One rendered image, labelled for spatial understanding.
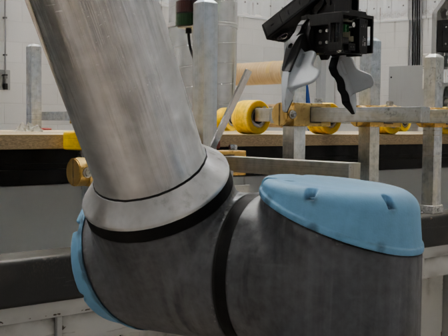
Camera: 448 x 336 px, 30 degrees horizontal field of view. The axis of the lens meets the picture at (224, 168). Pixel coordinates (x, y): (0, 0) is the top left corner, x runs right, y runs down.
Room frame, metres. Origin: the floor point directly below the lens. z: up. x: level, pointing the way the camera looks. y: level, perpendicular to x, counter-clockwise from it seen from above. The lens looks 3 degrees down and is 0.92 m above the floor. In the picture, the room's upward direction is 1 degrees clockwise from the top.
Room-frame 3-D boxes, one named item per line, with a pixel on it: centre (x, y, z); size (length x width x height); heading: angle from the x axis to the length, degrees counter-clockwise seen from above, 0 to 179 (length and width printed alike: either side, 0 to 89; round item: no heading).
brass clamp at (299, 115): (1.83, -0.17, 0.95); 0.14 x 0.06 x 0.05; 130
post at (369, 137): (1.97, -0.34, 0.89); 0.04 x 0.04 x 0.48; 40
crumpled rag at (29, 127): (1.87, 0.44, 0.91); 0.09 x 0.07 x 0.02; 7
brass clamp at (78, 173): (1.50, 0.21, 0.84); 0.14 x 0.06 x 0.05; 130
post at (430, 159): (2.14, -0.53, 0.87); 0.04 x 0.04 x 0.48; 40
